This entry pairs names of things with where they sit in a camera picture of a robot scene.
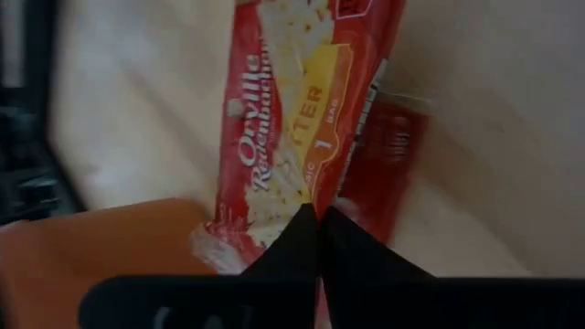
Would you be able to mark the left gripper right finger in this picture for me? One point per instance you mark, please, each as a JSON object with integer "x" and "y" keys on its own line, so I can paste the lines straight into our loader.
{"x": 411, "y": 301}

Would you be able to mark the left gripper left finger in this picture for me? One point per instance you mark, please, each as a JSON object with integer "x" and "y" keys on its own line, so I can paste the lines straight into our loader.
{"x": 228, "y": 301}

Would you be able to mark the red popcorn bag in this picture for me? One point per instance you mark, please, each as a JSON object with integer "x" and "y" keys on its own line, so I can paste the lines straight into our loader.
{"x": 274, "y": 114}

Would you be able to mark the orange plastic basket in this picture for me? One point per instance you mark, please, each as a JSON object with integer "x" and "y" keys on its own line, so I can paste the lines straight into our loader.
{"x": 68, "y": 256}

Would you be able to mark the black aluminium table frame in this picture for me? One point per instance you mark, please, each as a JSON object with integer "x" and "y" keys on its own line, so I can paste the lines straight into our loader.
{"x": 27, "y": 160}

